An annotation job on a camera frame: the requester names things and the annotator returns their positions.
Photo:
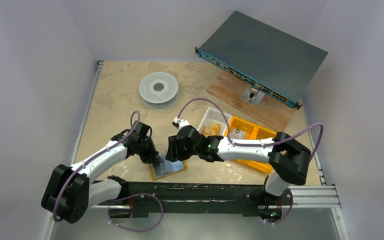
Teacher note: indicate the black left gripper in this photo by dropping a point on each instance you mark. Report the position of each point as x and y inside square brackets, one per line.
[153, 155]

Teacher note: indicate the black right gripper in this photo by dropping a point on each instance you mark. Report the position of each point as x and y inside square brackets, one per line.
[173, 149]

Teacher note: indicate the yellow leather card holder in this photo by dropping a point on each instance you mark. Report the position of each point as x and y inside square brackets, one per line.
[164, 168]

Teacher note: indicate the gold credit cards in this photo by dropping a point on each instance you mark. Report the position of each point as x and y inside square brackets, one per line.
[213, 129]

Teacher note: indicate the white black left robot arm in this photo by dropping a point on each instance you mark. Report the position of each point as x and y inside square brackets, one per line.
[73, 189]

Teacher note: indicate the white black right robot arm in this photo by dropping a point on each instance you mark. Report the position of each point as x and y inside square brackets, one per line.
[288, 157]

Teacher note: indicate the white card in bin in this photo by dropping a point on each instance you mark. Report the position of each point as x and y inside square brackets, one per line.
[238, 134]

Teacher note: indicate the white plastic bin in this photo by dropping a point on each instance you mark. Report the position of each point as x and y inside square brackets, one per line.
[212, 118]

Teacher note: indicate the white filament spool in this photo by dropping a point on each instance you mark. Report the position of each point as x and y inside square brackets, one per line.
[159, 90]

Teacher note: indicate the yellow plastic bin middle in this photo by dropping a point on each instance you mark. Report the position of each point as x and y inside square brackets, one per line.
[239, 123]

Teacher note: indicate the yellow plastic bin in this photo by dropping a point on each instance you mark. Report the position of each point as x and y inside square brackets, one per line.
[258, 133]
[239, 123]

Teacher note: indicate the yellow plastic bin right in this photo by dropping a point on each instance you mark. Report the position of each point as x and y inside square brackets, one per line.
[258, 133]

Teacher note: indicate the brown wooden board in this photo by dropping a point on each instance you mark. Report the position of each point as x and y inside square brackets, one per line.
[270, 112]

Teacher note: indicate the aluminium frame rail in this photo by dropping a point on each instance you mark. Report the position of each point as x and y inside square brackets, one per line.
[49, 222]

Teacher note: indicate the grey metal stand bracket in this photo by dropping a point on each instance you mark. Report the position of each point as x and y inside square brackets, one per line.
[252, 95]

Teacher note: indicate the blue grey network switch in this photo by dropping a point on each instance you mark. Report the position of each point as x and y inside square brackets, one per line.
[272, 61]

